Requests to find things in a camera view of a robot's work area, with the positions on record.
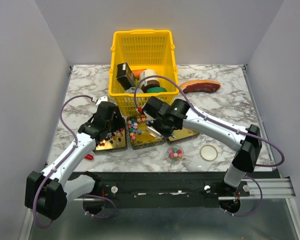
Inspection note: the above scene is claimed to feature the gold candy tin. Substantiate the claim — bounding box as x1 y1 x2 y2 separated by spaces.
93 128 128 154
126 114 165 150
165 128 200 145

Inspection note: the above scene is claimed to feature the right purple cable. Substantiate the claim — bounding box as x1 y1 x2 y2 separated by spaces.
134 75 285 168

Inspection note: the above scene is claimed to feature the red small object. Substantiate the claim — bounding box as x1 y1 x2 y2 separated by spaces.
85 154 94 161

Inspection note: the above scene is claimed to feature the toy meat slice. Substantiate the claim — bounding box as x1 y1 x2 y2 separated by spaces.
179 80 221 94

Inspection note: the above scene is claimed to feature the black box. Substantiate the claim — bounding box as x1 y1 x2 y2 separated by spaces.
116 62 136 91

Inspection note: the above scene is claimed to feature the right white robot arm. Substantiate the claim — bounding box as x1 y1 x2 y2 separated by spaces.
141 96 262 196

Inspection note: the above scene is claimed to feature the metal candy scoop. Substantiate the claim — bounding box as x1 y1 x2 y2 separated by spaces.
146 126 164 139

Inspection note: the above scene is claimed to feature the white brown jar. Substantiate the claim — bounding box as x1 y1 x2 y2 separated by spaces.
139 69 160 93

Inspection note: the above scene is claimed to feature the gold jar lid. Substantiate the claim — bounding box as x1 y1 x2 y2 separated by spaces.
200 144 218 161

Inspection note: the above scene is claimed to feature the orange carrot toy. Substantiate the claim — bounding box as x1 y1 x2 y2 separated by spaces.
132 68 146 80

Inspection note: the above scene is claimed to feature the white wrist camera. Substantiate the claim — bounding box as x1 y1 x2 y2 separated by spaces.
94 95 109 106
137 106 150 120

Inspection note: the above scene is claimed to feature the aluminium rail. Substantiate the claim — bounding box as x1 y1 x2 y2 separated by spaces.
217 177 296 201

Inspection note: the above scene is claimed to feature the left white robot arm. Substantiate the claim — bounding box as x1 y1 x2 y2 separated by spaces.
24 101 125 221

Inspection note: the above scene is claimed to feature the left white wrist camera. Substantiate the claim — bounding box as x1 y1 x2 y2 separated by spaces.
94 95 109 106

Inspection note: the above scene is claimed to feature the black base frame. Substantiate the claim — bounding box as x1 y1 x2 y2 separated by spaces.
72 170 283 210

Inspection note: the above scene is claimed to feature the clear plastic jar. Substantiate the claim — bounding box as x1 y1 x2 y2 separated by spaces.
166 145 184 165

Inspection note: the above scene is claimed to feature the yellow plastic basket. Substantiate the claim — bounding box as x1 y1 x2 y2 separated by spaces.
108 29 179 116

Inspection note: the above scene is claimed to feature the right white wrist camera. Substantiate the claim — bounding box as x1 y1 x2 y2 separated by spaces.
137 106 150 120

